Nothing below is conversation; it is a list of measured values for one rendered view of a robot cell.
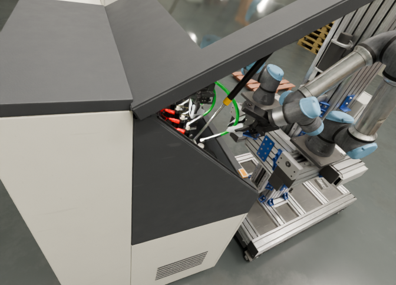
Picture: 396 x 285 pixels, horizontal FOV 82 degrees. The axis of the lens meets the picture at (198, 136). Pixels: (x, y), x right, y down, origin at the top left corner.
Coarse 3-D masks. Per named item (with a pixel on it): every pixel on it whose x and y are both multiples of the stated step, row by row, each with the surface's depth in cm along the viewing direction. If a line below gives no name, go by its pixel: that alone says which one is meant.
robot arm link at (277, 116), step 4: (276, 108) 85; (280, 108) 84; (272, 112) 85; (276, 112) 84; (280, 112) 83; (272, 116) 85; (276, 116) 84; (280, 116) 83; (276, 120) 85; (280, 120) 84; (284, 120) 83; (276, 124) 86; (280, 124) 85; (284, 124) 85
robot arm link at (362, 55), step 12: (384, 36) 83; (360, 48) 87; (372, 48) 85; (348, 60) 88; (360, 60) 87; (372, 60) 86; (324, 72) 92; (336, 72) 89; (348, 72) 89; (312, 84) 92; (324, 84) 91; (336, 84) 92; (288, 96) 96; (300, 96) 93; (312, 96) 93
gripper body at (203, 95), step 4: (212, 84) 95; (204, 88) 95; (208, 88) 96; (212, 88) 96; (196, 92) 95; (200, 92) 95; (204, 92) 96; (208, 92) 96; (212, 92) 97; (192, 96) 99; (196, 96) 95; (200, 96) 95; (204, 96) 95; (208, 96) 96; (212, 96) 97; (192, 100) 99; (196, 100) 95; (200, 100) 96; (204, 100) 98; (208, 100) 98; (212, 100) 99
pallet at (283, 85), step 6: (234, 72) 418; (240, 72) 424; (240, 78) 404; (282, 78) 443; (246, 84) 402; (252, 84) 396; (258, 84) 400; (282, 84) 430; (288, 84) 426; (252, 90) 382; (276, 90) 402; (288, 90) 424
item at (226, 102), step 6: (270, 54) 55; (258, 60) 56; (264, 60) 56; (252, 66) 58; (258, 66) 57; (252, 72) 58; (246, 78) 58; (240, 84) 59; (234, 90) 60; (240, 90) 60; (228, 96) 62; (234, 96) 61; (228, 102) 62; (222, 108) 64; (216, 114) 64; (210, 120) 66; (204, 126) 67
